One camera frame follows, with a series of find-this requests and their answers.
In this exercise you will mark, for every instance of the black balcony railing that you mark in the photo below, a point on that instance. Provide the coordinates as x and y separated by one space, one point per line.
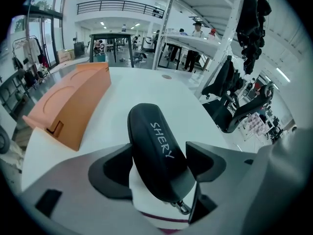
119 7

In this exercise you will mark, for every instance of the hanging black bags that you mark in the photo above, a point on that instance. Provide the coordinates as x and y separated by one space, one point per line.
253 26

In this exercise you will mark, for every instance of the cardboard box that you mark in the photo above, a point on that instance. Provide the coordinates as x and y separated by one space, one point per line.
65 55

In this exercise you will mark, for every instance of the black round table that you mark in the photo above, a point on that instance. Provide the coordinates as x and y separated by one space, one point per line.
111 46

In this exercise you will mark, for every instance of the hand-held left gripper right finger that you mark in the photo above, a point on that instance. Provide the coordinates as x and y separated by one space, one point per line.
232 170

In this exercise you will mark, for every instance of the black office chair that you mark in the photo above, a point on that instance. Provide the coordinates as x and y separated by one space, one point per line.
242 109

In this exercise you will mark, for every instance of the clothes rack with garments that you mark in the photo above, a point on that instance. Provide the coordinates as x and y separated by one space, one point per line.
30 55

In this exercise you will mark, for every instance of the white table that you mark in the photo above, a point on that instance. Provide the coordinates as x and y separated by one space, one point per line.
151 101

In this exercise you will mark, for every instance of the black jacket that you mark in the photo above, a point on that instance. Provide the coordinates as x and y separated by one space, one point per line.
223 78

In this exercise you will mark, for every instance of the white metal shelf rack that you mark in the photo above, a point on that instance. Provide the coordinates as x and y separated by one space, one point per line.
205 23

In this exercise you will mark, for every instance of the black glasses case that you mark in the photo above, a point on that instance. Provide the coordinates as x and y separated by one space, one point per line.
156 150

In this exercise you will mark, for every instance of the white plastic bottle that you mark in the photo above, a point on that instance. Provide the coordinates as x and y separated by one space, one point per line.
124 29

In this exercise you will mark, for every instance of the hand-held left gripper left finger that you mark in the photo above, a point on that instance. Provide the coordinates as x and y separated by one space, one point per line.
73 180

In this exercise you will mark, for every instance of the orange box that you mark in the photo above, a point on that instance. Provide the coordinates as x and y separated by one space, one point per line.
71 99

